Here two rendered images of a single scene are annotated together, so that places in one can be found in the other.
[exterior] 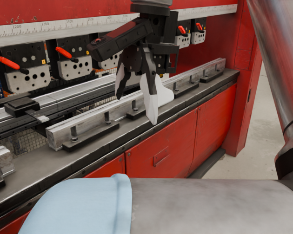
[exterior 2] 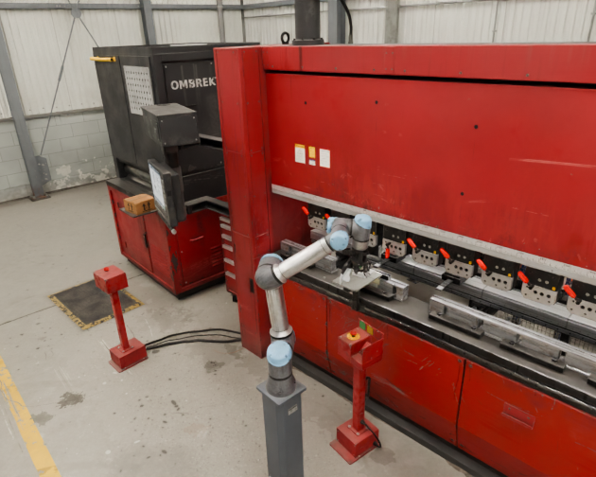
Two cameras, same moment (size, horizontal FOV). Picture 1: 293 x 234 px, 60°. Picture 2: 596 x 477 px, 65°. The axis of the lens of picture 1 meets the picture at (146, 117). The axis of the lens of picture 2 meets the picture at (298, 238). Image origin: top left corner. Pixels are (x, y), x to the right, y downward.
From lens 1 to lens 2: 219 cm
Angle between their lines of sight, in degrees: 84
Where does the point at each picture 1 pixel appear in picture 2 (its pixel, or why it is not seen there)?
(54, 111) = (478, 295)
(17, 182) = (392, 305)
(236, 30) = not seen: outside the picture
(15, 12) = (427, 220)
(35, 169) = (405, 308)
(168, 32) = (359, 258)
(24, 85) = (419, 258)
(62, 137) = (435, 307)
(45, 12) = (445, 225)
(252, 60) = not seen: outside the picture
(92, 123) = (464, 317)
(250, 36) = not seen: outside the picture
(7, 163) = (399, 293)
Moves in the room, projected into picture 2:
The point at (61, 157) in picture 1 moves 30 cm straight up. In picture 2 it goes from (421, 315) to (426, 269)
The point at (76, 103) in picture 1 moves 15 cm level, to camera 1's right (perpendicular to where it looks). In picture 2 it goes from (502, 305) to (511, 320)
